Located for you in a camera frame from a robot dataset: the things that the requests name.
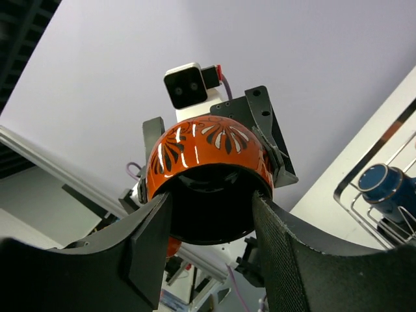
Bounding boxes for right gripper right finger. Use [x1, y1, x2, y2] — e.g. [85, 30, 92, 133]
[252, 192, 415, 311]

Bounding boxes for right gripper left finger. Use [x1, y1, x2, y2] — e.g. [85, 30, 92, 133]
[1, 193, 172, 311]

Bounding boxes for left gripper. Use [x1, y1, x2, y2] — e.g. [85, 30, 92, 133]
[119, 85, 298, 214]

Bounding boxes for orange floral bowl cup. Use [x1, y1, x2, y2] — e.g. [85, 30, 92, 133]
[146, 115, 274, 245]

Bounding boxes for small orange cup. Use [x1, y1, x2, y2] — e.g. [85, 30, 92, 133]
[166, 237, 182, 259]

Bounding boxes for blue cup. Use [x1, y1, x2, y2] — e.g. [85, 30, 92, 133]
[358, 163, 415, 223]

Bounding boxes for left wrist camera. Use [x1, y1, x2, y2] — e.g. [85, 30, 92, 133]
[163, 62, 222, 110]

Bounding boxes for aluminium mounting rail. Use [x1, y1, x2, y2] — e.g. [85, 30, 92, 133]
[1, 125, 228, 282]

